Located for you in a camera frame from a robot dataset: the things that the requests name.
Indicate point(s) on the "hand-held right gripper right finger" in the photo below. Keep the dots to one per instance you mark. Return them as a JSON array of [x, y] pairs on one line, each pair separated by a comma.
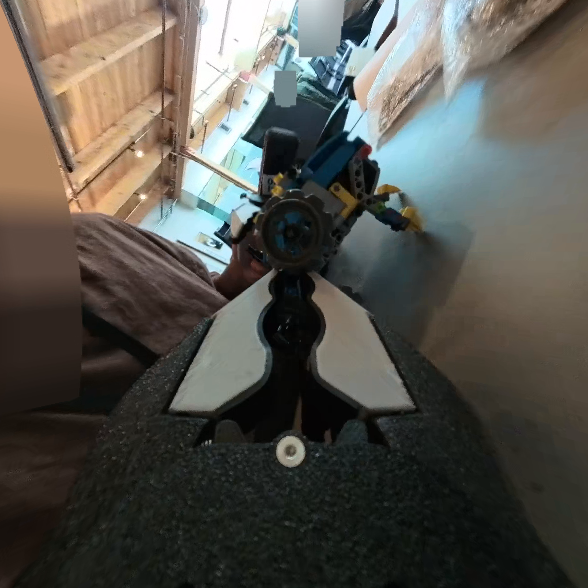
[[358, 363]]

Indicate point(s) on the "person's left hand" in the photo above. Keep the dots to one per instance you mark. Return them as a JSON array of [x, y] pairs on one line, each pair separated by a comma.
[[239, 275]]

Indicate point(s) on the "grey toy wheel assembly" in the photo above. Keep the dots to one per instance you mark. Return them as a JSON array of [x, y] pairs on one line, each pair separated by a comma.
[[289, 229]]

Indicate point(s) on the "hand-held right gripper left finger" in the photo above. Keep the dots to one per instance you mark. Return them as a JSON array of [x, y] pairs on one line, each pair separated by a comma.
[[225, 363]]

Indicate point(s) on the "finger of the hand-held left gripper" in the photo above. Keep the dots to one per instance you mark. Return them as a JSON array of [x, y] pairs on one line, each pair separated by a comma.
[[240, 225]]

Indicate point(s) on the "blue toy brick vehicle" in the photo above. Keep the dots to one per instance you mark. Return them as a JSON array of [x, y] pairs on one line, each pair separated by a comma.
[[335, 160]]

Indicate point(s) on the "clear plastic bag of parts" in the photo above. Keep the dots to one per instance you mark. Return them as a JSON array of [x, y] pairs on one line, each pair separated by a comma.
[[496, 27], [404, 87]]

